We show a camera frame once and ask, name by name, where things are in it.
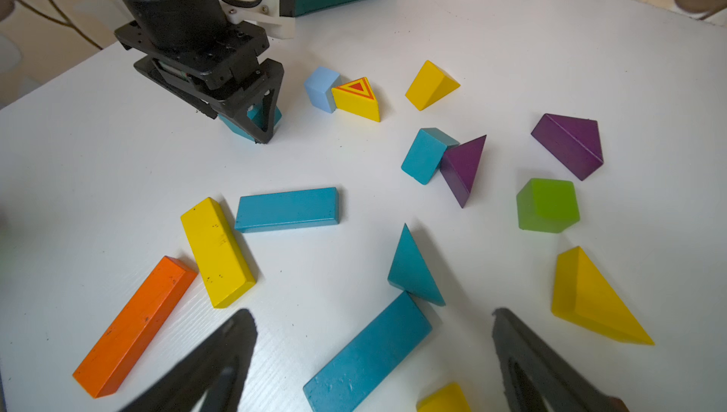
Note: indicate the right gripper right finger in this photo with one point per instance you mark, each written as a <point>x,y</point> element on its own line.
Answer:
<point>536,378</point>

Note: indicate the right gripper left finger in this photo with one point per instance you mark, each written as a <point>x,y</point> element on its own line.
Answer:
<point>213,374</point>

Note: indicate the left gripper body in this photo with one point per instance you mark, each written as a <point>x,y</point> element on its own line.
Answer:
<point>202,51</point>

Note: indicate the light blue cube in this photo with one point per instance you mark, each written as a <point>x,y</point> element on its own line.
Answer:
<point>319,85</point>

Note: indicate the yellow triangle block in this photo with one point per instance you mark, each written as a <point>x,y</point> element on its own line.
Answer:
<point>357,98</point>
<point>430,85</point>
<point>582,296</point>

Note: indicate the yellow rectangular block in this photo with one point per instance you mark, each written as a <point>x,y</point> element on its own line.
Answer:
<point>225,272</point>
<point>449,398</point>

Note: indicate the orange rectangular block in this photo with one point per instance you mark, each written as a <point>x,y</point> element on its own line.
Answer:
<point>110,361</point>

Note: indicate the teal trapezoid block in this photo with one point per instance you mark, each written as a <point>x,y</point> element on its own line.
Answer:
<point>425,154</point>

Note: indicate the purple triangle block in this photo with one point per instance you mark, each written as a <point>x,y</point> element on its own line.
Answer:
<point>575,142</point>
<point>459,167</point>

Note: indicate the teal long block upright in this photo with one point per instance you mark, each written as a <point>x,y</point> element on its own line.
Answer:
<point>356,371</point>

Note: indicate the teal long block diagonal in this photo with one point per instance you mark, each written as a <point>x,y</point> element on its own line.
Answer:
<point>288,210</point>

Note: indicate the green cube upper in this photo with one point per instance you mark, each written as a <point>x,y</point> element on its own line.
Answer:
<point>547,205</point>

